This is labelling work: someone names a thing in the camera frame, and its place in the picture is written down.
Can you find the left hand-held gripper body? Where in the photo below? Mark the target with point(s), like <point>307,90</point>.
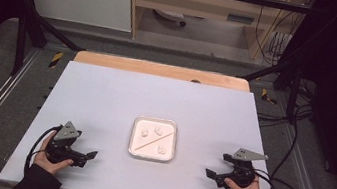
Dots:
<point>64,133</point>

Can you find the light wooden desk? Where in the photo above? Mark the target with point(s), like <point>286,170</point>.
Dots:
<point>200,5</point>

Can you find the person's left hand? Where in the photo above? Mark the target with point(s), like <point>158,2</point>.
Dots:
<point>45,162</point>

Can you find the square white tray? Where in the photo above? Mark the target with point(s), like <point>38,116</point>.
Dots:
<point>147,152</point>

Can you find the yellow black tape mark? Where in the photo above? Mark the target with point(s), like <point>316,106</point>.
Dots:
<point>268,96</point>

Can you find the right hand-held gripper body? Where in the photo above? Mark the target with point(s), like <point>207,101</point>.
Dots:
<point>242,173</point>

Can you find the office chair base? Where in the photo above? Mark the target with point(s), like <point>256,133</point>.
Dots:
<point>171,15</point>

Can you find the large white board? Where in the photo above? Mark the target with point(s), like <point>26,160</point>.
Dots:
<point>105,98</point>

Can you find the wooden table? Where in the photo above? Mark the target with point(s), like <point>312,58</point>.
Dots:
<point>160,69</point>

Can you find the white marshmallow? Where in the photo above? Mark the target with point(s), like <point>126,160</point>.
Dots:
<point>145,133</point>
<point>161,149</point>
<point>158,130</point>

